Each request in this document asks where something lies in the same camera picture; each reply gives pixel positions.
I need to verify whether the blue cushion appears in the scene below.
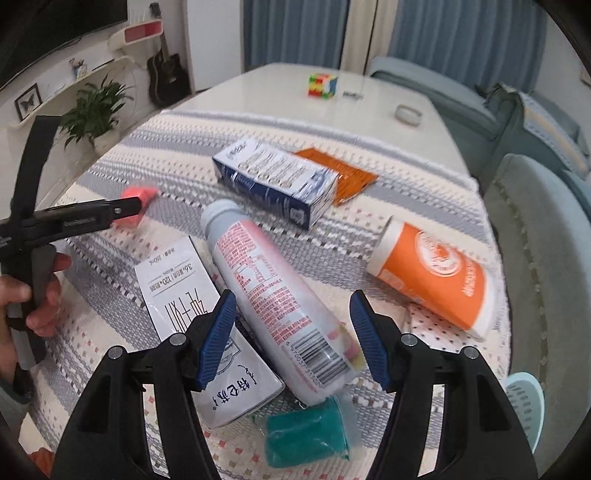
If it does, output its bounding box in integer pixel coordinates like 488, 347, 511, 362
561, 168, 591, 217

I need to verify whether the teal sofa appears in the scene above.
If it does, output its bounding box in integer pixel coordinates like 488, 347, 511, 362
367, 55, 591, 217

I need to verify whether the black television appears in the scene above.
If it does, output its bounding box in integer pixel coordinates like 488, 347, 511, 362
0, 0, 129, 90

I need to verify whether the person's left forearm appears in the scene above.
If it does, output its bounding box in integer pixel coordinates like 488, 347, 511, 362
0, 318, 28, 407

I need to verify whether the colourful puzzle cube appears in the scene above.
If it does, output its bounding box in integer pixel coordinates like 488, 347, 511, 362
308, 73, 339, 99

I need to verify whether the white curved wall shelf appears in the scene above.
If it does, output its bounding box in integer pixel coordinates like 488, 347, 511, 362
0, 55, 132, 134

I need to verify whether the small pink box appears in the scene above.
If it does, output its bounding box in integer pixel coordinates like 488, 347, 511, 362
113, 184, 160, 229

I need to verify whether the orange snack packet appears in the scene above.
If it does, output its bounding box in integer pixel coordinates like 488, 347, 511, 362
294, 148, 380, 207

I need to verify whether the black framed butterfly picture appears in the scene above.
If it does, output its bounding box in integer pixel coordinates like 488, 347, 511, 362
14, 83, 43, 122

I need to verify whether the white curtain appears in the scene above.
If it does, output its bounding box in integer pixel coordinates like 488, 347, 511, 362
342, 0, 400, 77

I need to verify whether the person's left hand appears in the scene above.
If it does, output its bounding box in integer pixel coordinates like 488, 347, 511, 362
0, 253, 73, 339

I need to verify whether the blue curtain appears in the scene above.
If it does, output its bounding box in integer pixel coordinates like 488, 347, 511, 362
242, 0, 349, 70
388, 0, 548, 86

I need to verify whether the pale green sofa cover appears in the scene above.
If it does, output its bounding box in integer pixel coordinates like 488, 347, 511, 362
480, 154, 591, 462

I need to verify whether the striped woven tablecloth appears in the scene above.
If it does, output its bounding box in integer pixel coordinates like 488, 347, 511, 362
23, 110, 511, 480

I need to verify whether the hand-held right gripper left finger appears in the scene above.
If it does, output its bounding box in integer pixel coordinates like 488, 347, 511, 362
51, 290, 238, 480

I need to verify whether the black acoustic guitar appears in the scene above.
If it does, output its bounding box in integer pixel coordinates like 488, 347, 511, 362
147, 32, 190, 106

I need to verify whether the white standing air conditioner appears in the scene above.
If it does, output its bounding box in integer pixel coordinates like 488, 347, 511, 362
187, 0, 247, 90

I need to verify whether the green potted plant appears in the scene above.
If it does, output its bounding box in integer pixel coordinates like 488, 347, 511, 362
58, 76, 134, 155

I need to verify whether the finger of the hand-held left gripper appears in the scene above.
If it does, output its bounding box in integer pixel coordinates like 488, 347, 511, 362
9, 115, 64, 221
25, 196, 145, 241

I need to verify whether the blue and white milk carton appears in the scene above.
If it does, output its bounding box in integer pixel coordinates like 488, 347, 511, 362
211, 137, 340, 230

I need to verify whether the orange paper cup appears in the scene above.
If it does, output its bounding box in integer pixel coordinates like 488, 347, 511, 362
366, 215, 502, 342

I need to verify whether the light blue plastic basket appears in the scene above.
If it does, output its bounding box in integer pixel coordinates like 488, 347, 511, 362
505, 371, 546, 455

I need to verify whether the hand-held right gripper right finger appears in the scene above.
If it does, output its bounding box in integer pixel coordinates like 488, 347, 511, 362
349, 290, 539, 480

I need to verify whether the white and pink wall shelf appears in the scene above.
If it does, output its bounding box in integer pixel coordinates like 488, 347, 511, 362
108, 21, 164, 51

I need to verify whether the teal plastic packet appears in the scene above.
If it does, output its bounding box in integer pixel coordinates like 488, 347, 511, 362
252, 394, 363, 462

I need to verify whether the striped sofa armrest cloth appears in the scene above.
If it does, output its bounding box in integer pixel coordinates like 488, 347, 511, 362
482, 83, 591, 181

